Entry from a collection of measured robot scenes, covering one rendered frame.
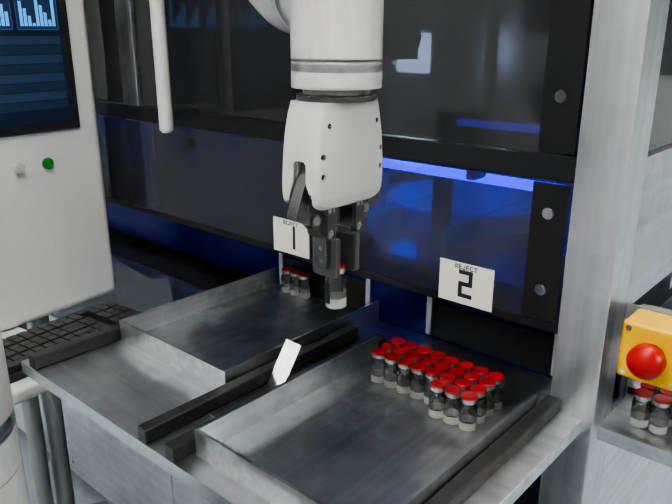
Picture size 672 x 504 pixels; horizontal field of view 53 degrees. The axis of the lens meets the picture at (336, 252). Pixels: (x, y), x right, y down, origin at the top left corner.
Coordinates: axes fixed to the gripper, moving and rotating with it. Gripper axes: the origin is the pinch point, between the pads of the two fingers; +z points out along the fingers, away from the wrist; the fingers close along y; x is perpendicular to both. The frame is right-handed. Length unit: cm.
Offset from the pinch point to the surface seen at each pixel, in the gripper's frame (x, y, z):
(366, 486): 4.0, -0.6, 26.0
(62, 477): -95, -10, 79
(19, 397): -60, 10, 35
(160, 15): -60, -22, -24
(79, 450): -126, -29, 95
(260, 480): -3.5, 8.0, 24.2
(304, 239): -32.7, -29.0, 11.7
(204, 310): -48, -19, 26
